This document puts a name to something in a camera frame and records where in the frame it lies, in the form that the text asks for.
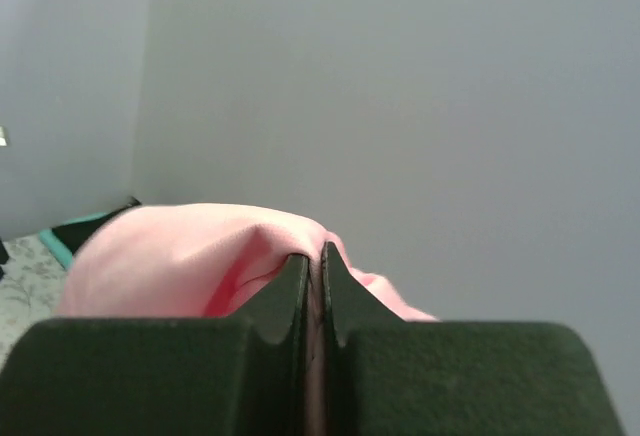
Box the floral patterned table mat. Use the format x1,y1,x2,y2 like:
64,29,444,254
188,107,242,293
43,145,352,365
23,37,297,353
0,235,67,365

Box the pink t shirt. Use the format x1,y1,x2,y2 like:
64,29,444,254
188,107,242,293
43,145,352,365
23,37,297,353
55,201,441,323

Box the folded teal t shirt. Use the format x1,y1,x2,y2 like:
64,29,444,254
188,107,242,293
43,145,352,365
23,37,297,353
39,212,109,272

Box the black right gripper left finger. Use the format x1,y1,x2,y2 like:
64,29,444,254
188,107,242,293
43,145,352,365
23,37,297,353
1,255,309,435

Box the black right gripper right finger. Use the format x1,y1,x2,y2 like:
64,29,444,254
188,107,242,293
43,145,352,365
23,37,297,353
321,243,624,436

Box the folded black t shirt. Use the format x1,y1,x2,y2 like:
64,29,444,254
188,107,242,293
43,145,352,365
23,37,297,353
51,198,141,255

